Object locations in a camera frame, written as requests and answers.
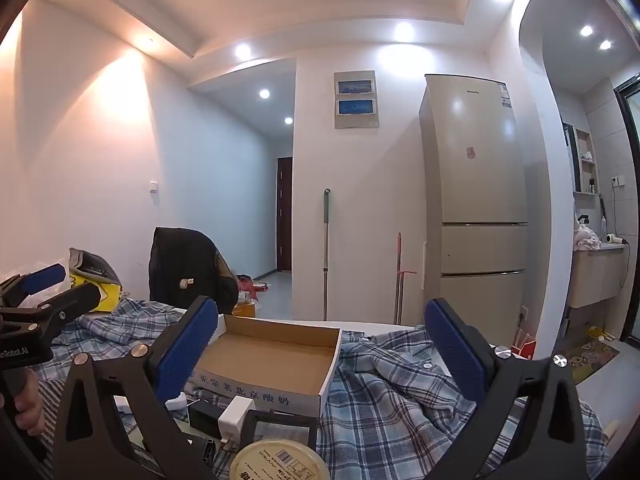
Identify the black square display frame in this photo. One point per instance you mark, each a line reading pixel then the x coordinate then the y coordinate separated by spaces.
pixel 259 425

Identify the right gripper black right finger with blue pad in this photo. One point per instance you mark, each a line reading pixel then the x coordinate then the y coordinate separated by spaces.
pixel 549 441

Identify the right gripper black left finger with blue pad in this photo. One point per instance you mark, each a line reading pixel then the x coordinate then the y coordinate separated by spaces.
pixel 90 441

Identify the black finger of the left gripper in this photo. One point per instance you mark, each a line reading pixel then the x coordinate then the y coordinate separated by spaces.
pixel 54 314

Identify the round cream lidded container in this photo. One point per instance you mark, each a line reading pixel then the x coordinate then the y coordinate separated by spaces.
pixel 278 459

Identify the black jacket on chair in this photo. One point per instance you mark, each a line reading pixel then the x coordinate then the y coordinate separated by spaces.
pixel 185 264

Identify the bathroom vanity cabinet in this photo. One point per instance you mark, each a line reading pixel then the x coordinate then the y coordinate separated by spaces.
pixel 597 275

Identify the small black box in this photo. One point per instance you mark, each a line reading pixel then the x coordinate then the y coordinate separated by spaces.
pixel 204 417

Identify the red handled broom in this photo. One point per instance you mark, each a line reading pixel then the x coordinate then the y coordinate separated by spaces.
pixel 400 282

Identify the beige refrigerator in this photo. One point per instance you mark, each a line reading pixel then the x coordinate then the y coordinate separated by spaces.
pixel 475 246

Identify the white power adapter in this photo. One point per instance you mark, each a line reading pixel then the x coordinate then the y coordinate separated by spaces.
pixel 231 421

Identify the red items on floor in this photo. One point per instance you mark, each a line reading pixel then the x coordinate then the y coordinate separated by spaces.
pixel 249 289

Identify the orange cardboard box floor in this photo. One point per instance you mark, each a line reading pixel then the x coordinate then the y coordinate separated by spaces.
pixel 245 309

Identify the dark red door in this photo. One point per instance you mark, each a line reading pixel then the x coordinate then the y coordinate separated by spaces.
pixel 284 213

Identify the cartoon floor mat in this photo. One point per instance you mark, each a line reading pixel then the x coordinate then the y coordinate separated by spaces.
pixel 589 357

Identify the clear plastic bag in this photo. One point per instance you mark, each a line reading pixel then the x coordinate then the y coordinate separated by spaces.
pixel 34 301

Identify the white cardboard tray box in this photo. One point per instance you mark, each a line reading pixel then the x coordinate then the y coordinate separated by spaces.
pixel 283 367

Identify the yellow box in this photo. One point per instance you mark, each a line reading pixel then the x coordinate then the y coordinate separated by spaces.
pixel 109 292

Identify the white remote control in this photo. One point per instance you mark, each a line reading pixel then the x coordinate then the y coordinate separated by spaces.
pixel 173 405

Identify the wall electrical panel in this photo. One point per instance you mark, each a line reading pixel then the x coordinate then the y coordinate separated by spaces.
pixel 355 100

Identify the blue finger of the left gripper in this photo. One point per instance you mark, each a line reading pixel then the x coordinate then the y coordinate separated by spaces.
pixel 16 288

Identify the grey pouch bag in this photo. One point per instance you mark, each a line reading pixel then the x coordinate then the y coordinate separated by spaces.
pixel 91 266

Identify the red carton by fridge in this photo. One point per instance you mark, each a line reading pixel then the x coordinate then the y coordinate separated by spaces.
pixel 523 345

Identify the blue plaid shirt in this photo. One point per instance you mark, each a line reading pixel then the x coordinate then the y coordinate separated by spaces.
pixel 392 412

